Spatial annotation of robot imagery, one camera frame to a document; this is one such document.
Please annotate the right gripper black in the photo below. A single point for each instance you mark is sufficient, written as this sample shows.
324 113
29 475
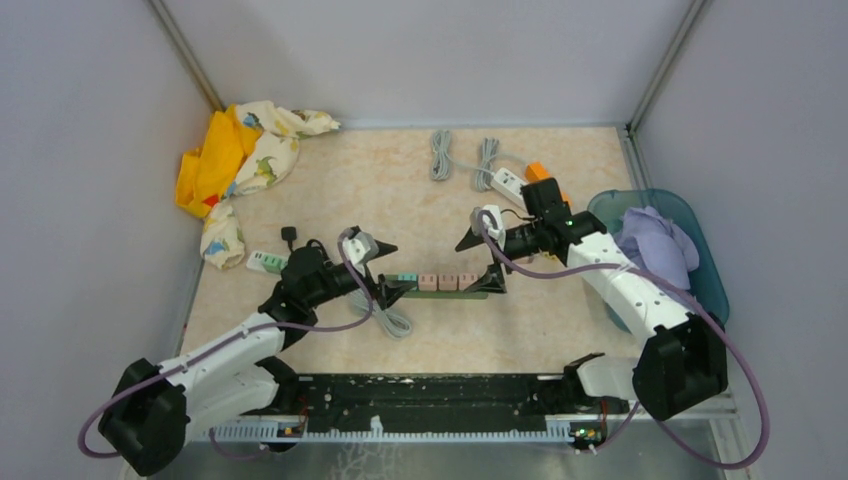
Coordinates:
492 280

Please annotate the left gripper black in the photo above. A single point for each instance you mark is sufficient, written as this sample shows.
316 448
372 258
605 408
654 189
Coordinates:
387 293

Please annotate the pink plug green strip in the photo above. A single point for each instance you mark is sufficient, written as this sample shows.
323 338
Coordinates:
448 282
467 281
427 282

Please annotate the green long power strip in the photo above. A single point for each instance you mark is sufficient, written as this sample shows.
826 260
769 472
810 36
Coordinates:
442 295

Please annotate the white usb power strip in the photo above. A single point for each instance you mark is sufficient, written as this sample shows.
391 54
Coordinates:
509 185

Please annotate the orange power strip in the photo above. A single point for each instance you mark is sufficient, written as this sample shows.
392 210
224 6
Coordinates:
546 175

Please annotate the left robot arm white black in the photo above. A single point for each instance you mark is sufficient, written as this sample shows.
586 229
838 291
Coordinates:
157 409

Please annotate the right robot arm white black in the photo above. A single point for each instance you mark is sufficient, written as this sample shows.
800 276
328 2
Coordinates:
683 361

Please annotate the black plug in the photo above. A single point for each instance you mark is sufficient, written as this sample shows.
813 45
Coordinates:
288 234

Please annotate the small white green-plug strip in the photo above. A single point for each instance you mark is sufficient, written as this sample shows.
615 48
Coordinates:
265 262

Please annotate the purple cloth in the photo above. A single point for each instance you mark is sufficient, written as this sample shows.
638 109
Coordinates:
658 245

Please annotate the yellow dinosaur cloth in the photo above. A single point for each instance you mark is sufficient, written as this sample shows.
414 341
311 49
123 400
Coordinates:
248 148

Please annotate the teal plastic bin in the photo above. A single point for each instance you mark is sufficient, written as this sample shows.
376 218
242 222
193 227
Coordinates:
706 285

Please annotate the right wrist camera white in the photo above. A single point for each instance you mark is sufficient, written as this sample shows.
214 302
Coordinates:
487 221

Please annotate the grey coiled cable small strip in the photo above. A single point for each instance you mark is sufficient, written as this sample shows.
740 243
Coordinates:
393 323

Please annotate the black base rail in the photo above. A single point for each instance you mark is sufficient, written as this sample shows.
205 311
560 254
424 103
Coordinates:
435 404

